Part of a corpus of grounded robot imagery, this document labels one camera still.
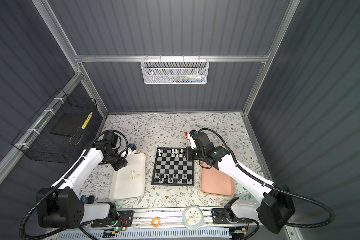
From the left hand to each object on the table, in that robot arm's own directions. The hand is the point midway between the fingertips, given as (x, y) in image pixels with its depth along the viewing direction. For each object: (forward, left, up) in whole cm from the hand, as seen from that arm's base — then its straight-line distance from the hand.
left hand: (122, 163), depth 82 cm
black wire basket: (+8, +28, +18) cm, 35 cm away
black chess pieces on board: (-8, -27, -8) cm, 29 cm away
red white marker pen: (+24, -38, -9) cm, 46 cm away
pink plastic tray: (-10, -53, -11) cm, 55 cm away
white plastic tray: (-7, -2, -11) cm, 13 cm away
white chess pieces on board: (+10, -28, -7) cm, 31 cm away
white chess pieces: (-2, -4, -8) cm, 10 cm away
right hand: (0, -36, +7) cm, 36 cm away
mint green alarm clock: (-27, -37, -7) cm, 47 cm away
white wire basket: (+65, -31, +18) cm, 74 cm away
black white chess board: (-1, -27, -8) cm, 29 cm away
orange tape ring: (-28, -19, -10) cm, 35 cm away
